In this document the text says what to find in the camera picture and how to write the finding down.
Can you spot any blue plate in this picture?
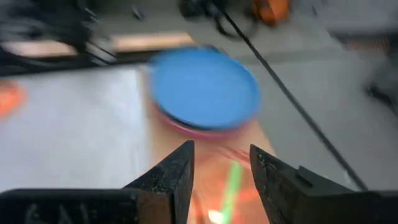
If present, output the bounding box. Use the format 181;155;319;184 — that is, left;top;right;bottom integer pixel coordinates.
148;46;261;131

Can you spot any orange plate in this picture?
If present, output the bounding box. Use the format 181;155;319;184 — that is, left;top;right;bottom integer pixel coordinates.
0;80;27;119

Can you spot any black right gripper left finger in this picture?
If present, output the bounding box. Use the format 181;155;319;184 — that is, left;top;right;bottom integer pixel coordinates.
0;140;195;224

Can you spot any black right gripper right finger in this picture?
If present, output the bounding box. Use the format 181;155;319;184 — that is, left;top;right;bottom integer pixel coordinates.
249;144;398;224

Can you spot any thin black cable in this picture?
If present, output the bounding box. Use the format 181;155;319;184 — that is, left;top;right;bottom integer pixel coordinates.
213;0;370;191

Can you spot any orange round object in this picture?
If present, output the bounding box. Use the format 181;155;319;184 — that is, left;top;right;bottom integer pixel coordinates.
252;0;290;25

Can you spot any pink plate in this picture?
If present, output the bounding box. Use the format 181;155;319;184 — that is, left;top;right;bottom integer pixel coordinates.
155;105;249;139

